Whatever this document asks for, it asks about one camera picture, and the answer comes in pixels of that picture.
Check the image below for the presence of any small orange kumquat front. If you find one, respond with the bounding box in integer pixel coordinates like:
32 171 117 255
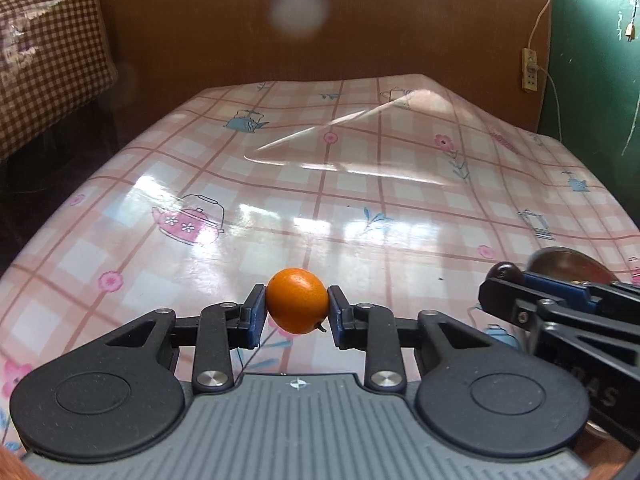
266 268 329 335

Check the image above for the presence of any dark purple plum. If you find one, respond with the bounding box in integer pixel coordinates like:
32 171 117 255
486 261 525 285

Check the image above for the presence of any metal bowl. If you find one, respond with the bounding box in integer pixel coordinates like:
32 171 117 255
525 246 618 285

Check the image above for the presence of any pink plaid vinyl tablecloth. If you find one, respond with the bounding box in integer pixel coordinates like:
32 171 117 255
0 72 640 456

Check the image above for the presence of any wooden headboard panel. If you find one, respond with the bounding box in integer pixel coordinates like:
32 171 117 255
100 0 550 139

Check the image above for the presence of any brown checkered chair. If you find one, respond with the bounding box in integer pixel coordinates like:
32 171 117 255
1 0 117 159

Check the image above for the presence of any white power cable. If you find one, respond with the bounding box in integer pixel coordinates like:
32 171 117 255
527 0 569 143

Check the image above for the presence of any beige wall power socket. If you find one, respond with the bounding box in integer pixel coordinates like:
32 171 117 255
522 48 538 92

